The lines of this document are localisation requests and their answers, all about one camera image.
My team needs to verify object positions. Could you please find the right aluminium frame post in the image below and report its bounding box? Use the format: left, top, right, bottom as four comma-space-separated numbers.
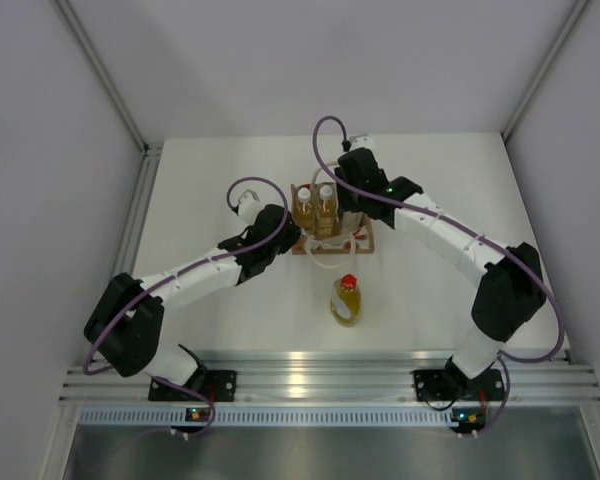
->
501, 0, 593, 144

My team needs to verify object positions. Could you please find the left aluminium frame post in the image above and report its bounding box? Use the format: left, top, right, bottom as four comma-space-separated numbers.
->
50, 0, 149, 154

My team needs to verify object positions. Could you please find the white-capped yellow bottle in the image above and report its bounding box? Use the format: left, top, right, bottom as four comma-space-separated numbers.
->
293, 186, 315, 233
316, 184, 337, 239

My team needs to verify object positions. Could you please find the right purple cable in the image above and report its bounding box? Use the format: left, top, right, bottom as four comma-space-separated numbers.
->
312, 115, 566, 364

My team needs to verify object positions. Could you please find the aluminium mounting rail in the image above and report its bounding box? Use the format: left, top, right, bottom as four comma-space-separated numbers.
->
57, 349, 600, 409

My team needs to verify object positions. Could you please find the aluminium frame post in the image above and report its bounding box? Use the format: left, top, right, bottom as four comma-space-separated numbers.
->
501, 0, 593, 144
50, 0, 149, 154

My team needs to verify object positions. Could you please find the white slotted cable duct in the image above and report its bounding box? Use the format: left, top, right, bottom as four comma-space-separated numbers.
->
77, 405, 491, 427

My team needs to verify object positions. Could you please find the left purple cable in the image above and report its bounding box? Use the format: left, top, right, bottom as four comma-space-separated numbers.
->
82, 175, 290, 376

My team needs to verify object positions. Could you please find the red-capped yellow bottle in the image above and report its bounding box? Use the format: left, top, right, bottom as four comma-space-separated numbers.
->
330, 274, 362, 327

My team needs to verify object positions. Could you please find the purple cable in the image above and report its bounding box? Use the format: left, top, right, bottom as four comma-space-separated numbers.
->
82, 175, 290, 376
312, 115, 566, 364

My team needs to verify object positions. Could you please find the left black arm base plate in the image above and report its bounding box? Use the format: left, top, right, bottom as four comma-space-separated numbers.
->
148, 369, 238, 403

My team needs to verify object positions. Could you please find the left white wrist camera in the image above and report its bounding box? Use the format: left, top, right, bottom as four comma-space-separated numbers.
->
233, 189, 265, 225

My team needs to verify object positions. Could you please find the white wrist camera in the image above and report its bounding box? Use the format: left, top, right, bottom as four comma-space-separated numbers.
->
233, 189, 265, 225
342, 134, 375, 152

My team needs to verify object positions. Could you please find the grey-capped clear bottle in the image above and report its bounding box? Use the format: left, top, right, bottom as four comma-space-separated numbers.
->
337, 211, 364, 236

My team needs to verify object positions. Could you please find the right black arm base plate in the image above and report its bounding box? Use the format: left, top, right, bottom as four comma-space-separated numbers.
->
412, 368, 505, 404

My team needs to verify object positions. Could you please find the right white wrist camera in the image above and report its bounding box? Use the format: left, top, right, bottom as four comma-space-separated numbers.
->
342, 134, 375, 152

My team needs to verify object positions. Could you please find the burlap watermelon print canvas bag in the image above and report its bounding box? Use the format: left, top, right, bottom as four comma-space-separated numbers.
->
290, 168, 375, 270

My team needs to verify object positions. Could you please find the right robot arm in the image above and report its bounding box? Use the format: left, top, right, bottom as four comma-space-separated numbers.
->
334, 147, 547, 398

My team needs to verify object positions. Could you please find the left white-capped yellow bottle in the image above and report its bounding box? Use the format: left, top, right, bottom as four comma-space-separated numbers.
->
293, 186, 315, 233

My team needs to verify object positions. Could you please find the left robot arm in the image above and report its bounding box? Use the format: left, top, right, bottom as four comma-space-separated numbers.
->
84, 203, 301, 400

